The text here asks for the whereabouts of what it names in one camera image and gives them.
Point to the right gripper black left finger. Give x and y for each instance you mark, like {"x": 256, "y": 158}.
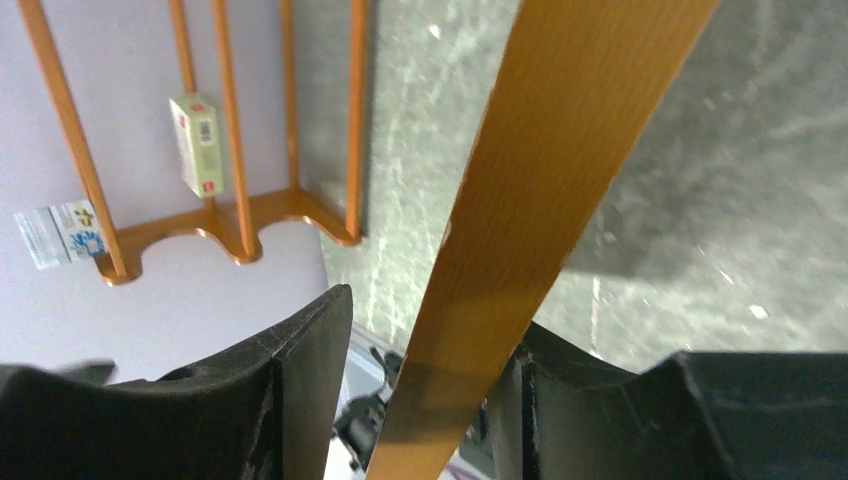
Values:
{"x": 260, "y": 409}

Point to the wooden picture frame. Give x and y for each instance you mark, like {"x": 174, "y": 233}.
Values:
{"x": 578, "y": 82}

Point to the blue white round tin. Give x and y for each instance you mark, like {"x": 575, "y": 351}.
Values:
{"x": 62, "y": 234}

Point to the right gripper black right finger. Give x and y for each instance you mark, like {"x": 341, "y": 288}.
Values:
{"x": 558, "y": 412}

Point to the white red small box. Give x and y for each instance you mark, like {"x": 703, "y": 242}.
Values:
{"x": 196, "y": 127}

